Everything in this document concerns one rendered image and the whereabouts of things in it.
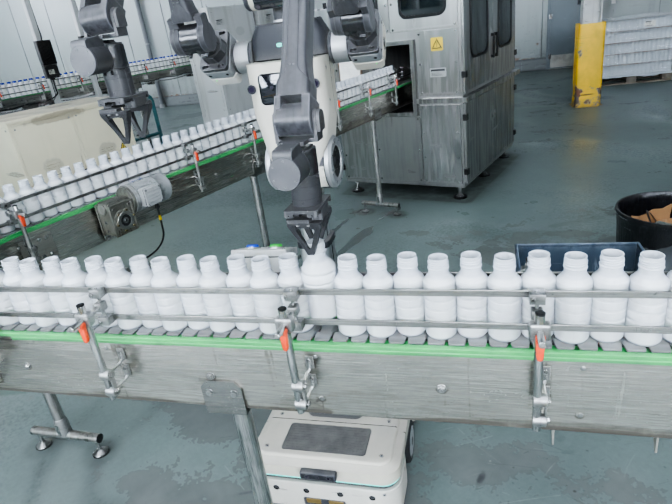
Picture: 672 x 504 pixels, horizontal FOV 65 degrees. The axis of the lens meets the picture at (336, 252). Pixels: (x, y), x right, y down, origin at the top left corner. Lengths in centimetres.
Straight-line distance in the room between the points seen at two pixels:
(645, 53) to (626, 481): 875
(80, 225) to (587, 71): 727
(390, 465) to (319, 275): 98
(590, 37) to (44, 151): 680
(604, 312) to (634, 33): 939
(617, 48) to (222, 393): 955
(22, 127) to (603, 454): 441
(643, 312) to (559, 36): 1207
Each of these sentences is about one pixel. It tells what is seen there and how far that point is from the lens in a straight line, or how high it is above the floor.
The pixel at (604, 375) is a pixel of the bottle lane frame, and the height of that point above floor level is 95.
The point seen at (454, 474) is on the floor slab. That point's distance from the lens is 217.
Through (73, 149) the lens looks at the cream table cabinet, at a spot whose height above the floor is 85.
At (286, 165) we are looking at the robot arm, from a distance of 89.
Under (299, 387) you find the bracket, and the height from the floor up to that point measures 94.
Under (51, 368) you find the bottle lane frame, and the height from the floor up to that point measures 90.
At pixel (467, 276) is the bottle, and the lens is 100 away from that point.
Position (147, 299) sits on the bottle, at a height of 108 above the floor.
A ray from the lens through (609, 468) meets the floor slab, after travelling 228.
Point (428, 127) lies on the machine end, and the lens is 471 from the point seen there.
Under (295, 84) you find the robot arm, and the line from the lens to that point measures 96.
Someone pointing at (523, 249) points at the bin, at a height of 93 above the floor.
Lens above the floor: 159
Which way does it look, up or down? 24 degrees down
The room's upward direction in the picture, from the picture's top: 8 degrees counter-clockwise
